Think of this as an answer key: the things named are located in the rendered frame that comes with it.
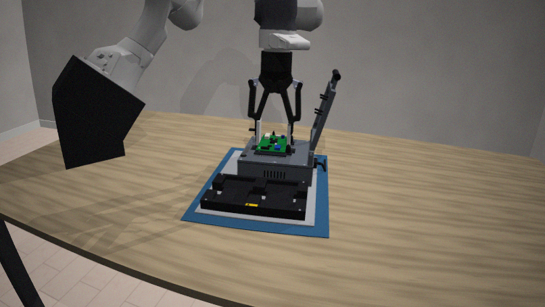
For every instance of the green circuit board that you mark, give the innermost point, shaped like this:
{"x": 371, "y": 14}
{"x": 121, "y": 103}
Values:
{"x": 272, "y": 143}

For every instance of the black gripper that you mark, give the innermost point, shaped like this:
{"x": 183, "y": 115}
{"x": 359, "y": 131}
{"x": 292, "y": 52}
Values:
{"x": 275, "y": 77}

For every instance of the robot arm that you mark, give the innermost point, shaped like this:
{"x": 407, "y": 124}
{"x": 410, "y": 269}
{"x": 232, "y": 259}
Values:
{"x": 125, "y": 63}

